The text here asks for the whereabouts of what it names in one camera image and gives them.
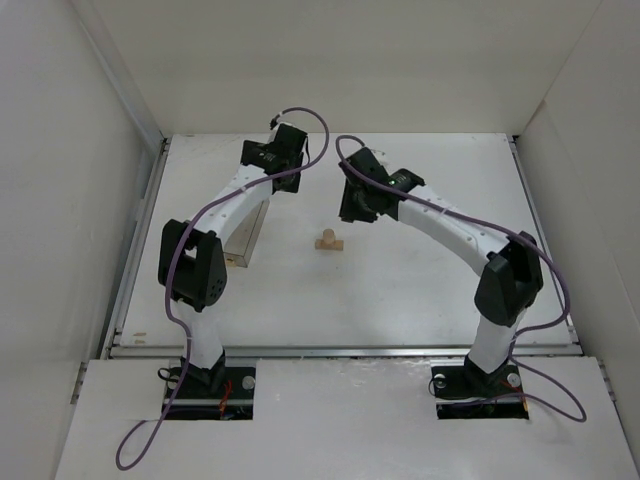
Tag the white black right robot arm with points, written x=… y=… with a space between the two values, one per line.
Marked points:
x=509 y=272

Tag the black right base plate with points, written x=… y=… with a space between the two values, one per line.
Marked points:
x=463 y=392

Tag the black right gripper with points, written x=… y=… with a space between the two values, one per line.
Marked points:
x=353 y=203

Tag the aluminium frame rail front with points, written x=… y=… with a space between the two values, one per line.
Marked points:
x=281 y=352

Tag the aluminium frame rail left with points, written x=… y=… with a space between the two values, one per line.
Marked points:
x=117 y=312

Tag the aluminium frame rail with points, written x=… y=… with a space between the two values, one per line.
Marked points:
x=560 y=285
x=281 y=352
x=117 y=312

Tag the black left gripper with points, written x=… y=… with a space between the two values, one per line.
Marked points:
x=291 y=179

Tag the long light wood block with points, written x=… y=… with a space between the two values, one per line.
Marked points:
x=335 y=245

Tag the clear plastic box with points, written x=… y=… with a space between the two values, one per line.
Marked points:
x=240 y=234

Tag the light wood cylinder block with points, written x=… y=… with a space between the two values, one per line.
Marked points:
x=328 y=237

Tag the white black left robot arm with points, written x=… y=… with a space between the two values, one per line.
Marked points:
x=192 y=260

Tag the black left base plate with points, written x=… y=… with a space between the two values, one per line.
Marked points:
x=232 y=400

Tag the aluminium frame rail right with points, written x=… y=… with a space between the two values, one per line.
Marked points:
x=560 y=285

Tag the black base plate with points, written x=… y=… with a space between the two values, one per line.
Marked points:
x=463 y=392
x=232 y=400

